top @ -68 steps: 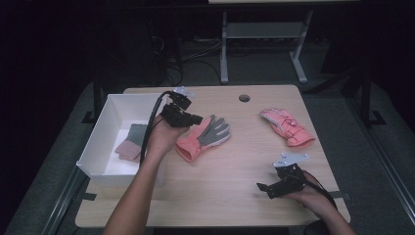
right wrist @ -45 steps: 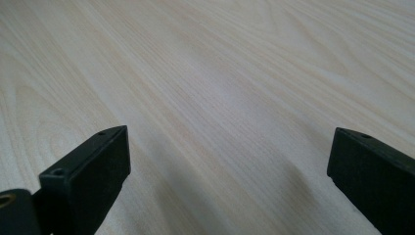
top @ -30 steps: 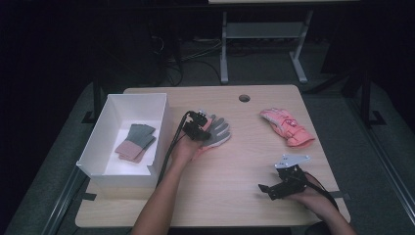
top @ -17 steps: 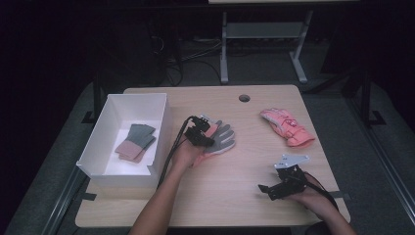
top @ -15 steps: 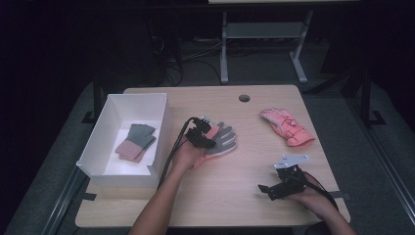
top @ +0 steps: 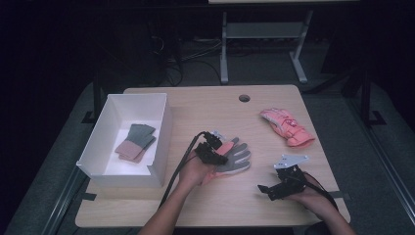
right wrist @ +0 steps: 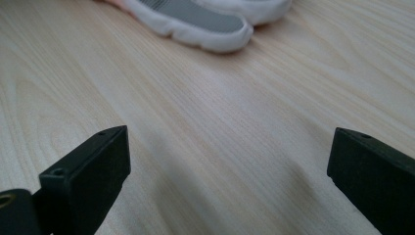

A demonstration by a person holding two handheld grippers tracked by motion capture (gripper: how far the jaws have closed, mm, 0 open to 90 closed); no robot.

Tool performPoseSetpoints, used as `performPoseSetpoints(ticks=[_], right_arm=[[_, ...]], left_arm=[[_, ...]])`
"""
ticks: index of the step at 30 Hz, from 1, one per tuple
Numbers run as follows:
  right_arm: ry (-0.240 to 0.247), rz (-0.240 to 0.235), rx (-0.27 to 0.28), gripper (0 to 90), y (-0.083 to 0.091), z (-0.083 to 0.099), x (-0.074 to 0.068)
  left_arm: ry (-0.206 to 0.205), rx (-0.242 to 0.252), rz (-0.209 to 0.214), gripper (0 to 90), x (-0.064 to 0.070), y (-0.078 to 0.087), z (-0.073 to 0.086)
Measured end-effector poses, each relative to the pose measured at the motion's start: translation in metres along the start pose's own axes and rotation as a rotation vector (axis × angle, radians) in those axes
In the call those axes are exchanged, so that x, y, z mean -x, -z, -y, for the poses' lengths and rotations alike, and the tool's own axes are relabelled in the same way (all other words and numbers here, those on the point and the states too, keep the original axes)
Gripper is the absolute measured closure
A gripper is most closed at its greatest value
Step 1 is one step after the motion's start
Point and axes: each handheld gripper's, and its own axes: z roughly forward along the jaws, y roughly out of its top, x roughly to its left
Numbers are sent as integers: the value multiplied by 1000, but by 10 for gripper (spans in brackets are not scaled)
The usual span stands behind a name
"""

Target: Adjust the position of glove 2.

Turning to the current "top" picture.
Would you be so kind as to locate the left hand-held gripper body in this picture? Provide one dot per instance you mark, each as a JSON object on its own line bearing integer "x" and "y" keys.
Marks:
{"x": 208, "y": 151}

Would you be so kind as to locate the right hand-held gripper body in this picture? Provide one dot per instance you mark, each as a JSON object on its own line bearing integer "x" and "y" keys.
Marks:
{"x": 288, "y": 181}

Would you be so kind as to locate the pink glove with grey palm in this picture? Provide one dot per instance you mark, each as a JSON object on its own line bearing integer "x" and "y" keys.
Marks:
{"x": 236, "y": 158}

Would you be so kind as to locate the white box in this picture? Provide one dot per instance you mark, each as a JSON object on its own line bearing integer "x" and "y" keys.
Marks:
{"x": 156, "y": 130}

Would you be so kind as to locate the grey fingerless glove pink cuff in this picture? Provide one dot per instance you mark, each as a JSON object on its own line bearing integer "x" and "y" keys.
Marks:
{"x": 145, "y": 150}
{"x": 138, "y": 133}

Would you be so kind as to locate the person's left hand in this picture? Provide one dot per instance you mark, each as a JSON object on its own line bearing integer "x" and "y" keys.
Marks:
{"x": 194, "y": 171}

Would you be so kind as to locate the person's right hand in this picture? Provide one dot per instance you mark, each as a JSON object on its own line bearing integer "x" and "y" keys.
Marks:
{"x": 314, "y": 199}

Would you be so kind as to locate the pink padded ski glove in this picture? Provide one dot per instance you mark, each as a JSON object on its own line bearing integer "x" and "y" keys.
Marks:
{"x": 288, "y": 127}

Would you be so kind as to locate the black metal stand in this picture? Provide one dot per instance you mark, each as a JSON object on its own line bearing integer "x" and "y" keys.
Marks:
{"x": 367, "y": 98}

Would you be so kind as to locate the grey metal floor rail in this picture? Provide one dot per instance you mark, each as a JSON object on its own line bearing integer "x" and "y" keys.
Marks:
{"x": 62, "y": 202}
{"x": 385, "y": 163}

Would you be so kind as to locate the grey metal table frame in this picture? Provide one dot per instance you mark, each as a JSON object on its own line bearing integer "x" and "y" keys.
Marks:
{"x": 264, "y": 31}

